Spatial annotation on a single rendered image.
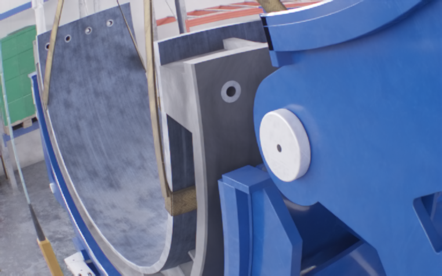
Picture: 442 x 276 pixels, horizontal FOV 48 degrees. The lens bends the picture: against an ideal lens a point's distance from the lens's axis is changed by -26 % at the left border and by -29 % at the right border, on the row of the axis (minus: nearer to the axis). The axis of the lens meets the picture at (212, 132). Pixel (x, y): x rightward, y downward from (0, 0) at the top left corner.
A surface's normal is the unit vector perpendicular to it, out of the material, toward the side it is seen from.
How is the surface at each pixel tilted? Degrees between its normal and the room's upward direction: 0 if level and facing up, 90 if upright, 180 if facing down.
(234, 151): 103
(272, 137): 90
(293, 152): 90
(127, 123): 45
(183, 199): 115
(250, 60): 93
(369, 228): 90
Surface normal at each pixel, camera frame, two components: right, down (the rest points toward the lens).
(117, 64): 0.36, -0.22
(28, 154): 0.49, 0.18
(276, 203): 0.27, -0.46
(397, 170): -0.86, 0.29
